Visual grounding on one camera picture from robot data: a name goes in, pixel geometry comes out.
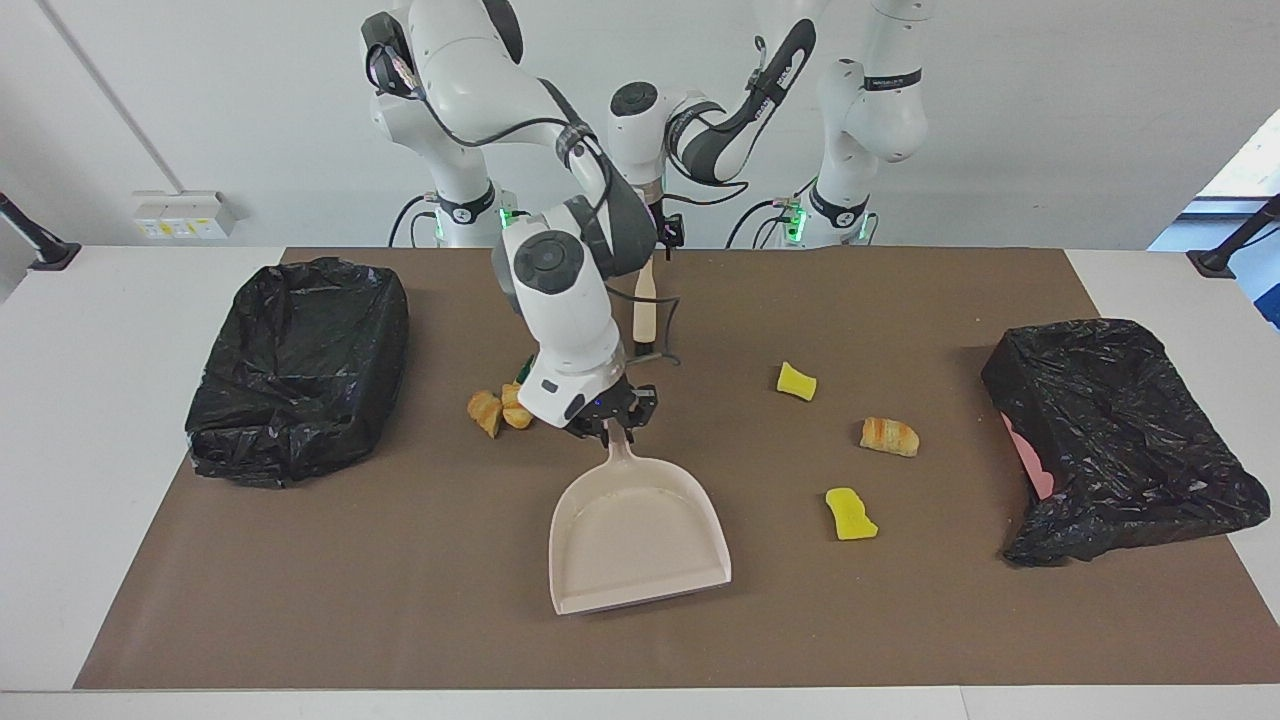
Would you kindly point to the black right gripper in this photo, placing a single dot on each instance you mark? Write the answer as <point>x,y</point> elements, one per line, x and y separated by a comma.
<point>610,410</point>

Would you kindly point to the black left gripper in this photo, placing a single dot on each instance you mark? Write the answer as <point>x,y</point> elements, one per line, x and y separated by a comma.
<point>672,225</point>

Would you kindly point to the beige hand brush black bristles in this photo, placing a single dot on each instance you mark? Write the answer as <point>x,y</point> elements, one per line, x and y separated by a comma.
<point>645,312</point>

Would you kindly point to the green and yellow sponge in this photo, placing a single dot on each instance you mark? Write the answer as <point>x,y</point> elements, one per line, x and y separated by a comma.
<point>525,372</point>

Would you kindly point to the small toy croissant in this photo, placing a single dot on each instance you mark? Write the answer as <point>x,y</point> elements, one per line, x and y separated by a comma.
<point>513,413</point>
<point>485,411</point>

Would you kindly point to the beige plastic dustpan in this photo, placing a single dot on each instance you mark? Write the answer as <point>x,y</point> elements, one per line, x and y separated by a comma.
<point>635,540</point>

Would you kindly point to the blocky yellow sponge piece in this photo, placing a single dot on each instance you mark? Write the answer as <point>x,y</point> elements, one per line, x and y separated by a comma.
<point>796,381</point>

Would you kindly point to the wavy yellow sponge piece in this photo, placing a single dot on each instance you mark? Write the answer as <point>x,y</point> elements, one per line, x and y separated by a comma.
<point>850,515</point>

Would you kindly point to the long toy croissant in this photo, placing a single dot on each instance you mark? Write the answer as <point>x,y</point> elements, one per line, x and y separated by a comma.
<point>888,436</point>

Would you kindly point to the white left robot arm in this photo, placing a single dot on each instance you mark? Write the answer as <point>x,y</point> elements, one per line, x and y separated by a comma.
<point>870,110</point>

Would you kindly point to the black trash bag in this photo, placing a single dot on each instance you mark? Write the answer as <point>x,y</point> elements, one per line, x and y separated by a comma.
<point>1110,430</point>
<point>300,370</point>

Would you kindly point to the pink plastic bin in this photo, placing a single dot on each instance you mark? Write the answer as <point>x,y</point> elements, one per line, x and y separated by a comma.
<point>1035,465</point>

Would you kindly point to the brown table mat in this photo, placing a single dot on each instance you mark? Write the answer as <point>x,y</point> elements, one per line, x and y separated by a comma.
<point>400,600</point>

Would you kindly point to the black clamp stand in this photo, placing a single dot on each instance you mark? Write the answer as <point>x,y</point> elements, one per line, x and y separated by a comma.
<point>50,255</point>
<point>1215,263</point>

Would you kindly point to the bright window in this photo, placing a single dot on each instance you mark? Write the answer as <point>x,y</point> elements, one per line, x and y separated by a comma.
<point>1245,170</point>

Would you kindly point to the white wall socket box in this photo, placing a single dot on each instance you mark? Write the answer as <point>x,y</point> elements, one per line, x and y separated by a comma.
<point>180,215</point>

